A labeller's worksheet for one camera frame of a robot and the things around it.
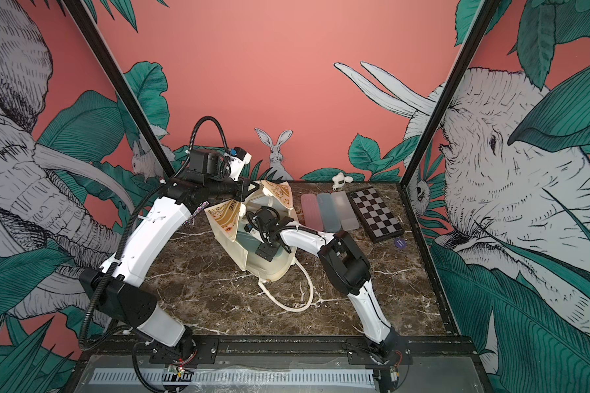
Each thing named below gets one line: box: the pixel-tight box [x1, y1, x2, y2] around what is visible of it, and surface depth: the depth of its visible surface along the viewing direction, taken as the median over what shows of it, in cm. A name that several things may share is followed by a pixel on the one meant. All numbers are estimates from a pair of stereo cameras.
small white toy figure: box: [331, 171, 354, 192], surface depth 120 cm
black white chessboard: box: [345, 186, 405, 244], surface depth 109 cm
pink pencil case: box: [300, 193, 324, 232], surface depth 110 cm
